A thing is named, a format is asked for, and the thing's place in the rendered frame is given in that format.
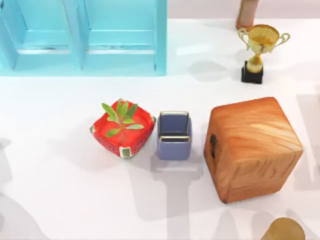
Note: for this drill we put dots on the gold trophy black base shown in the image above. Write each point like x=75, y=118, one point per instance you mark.
x=262, y=40

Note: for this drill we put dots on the large wooden block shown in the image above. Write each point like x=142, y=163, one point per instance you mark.
x=252, y=150

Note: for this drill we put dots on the green leafy plant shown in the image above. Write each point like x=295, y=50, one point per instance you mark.
x=121, y=116

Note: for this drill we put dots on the brown wooden cylinder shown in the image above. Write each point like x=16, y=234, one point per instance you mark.
x=247, y=13

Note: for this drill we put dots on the blue square cup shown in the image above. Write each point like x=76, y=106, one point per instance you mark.
x=172, y=150

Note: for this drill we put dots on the light blue rack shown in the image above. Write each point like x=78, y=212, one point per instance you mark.
x=120, y=37

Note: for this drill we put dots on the red square plant pot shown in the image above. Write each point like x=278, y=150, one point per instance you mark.
x=130, y=143

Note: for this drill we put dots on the brass round can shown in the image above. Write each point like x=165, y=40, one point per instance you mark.
x=285, y=230

